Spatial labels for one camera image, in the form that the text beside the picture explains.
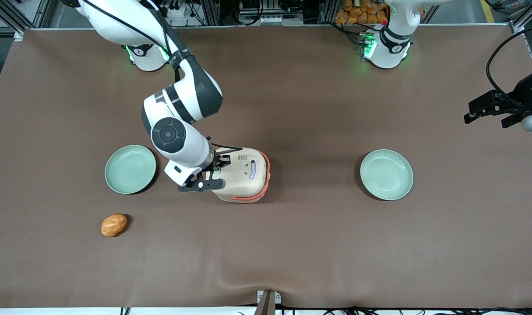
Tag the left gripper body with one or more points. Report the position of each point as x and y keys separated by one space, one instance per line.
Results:
x=519 y=93

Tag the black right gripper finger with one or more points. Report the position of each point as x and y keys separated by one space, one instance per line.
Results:
x=224 y=158
x=218 y=168

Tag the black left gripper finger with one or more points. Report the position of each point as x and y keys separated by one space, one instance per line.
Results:
x=511 y=120
x=484 y=103

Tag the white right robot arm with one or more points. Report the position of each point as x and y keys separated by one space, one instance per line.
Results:
x=178 y=135

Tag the pale green round plate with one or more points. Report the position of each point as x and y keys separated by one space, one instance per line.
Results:
x=386 y=174
x=130 y=169

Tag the orange-brown bread roll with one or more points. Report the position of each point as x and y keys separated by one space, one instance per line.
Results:
x=114 y=225

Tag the brown table mat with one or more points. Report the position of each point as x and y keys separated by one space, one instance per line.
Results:
x=292 y=245

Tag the bag of orange bread rolls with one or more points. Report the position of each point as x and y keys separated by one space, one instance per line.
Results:
x=362 y=11

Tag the white power strip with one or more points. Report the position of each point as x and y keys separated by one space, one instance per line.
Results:
x=180 y=8

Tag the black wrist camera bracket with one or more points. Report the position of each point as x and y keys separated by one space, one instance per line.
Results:
x=204 y=185

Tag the aluminium frame post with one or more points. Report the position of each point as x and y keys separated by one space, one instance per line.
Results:
x=12 y=15
x=526 y=15

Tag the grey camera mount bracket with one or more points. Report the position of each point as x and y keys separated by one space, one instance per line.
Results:
x=266 y=302

